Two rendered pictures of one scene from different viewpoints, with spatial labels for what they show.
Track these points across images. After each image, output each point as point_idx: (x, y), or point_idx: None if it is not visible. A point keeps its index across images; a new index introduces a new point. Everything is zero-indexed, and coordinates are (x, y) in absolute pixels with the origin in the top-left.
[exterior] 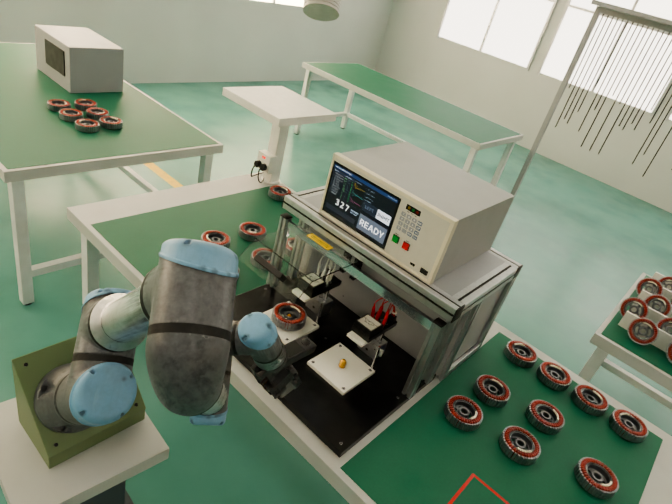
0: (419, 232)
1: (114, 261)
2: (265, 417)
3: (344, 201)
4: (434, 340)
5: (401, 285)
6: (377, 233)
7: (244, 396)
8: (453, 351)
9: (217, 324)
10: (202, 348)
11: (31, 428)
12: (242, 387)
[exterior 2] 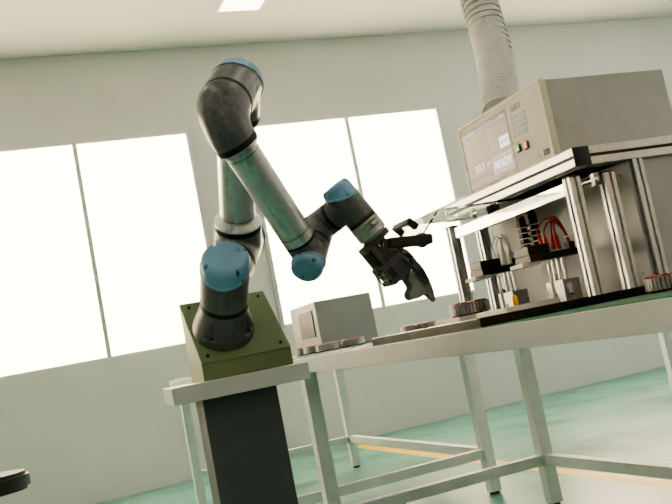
0: (526, 120)
1: (316, 365)
2: (423, 357)
3: (479, 162)
4: (572, 197)
5: (534, 179)
6: (507, 160)
7: (408, 359)
8: (649, 238)
9: (232, 77)
10: (219, 83)
11: (194, 361)
12: (404, 350)
